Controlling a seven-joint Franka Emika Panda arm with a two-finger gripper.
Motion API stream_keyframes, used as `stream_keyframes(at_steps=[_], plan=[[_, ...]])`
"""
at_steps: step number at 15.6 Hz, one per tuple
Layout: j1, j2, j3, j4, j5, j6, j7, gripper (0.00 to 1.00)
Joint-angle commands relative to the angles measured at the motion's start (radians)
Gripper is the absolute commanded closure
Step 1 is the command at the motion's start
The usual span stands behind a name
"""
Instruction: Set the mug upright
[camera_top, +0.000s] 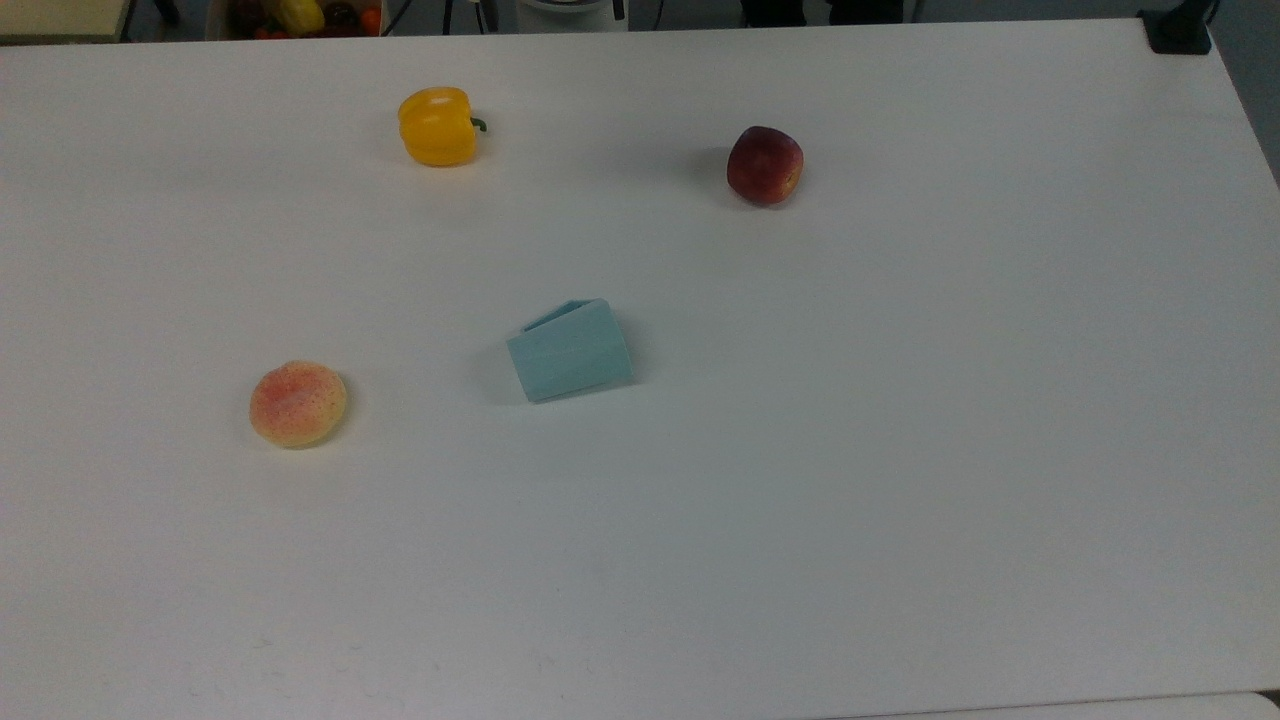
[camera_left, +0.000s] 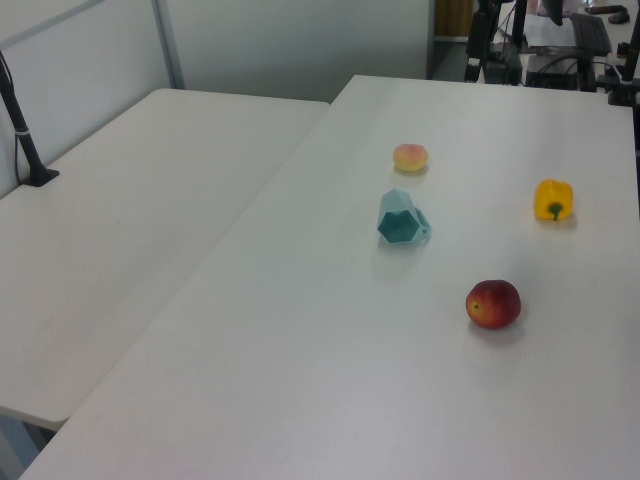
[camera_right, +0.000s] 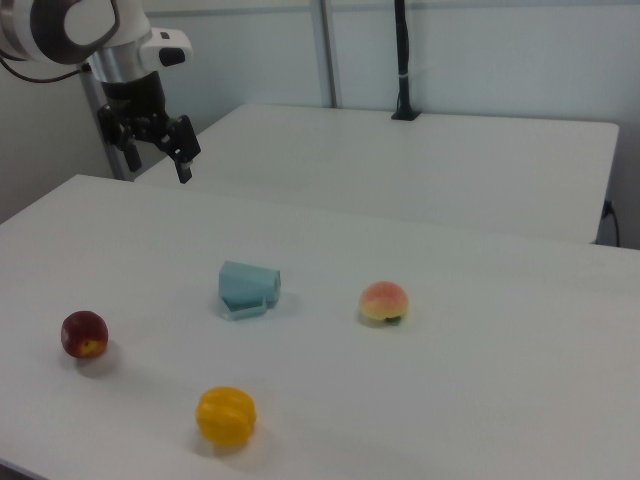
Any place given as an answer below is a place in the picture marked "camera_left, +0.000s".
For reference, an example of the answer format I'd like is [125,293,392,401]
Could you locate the grey partition frame post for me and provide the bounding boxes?
[151,0,187,91]

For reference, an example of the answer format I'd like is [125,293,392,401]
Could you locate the black tripod stand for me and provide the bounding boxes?
[463,0,522,85]

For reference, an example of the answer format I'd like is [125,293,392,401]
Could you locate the black equipment box with cables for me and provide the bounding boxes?
[523,51,599,93]

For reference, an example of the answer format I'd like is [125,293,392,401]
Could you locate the wooden cabinet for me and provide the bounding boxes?
[433,0,475,42]

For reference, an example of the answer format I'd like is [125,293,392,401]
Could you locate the black camera pole with base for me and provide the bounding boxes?
[0,49,61,188]

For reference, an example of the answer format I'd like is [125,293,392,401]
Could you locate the black pole with table clamp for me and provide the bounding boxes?
[606,0,640,107]

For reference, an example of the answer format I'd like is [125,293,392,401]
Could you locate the red apple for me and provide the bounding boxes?
[465,279,522,330]

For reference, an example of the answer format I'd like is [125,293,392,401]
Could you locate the white side table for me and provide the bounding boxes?
[0,88,332,432]

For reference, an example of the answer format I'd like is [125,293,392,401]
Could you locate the teal faceted mug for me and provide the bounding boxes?
[375,188,434,246]

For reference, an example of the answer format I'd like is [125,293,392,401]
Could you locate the pale yellow-pink peach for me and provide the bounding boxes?
[392,143,430,174]

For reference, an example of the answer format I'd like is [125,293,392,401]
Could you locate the yellow bell pepper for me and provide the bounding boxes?
[533,178,575,222]

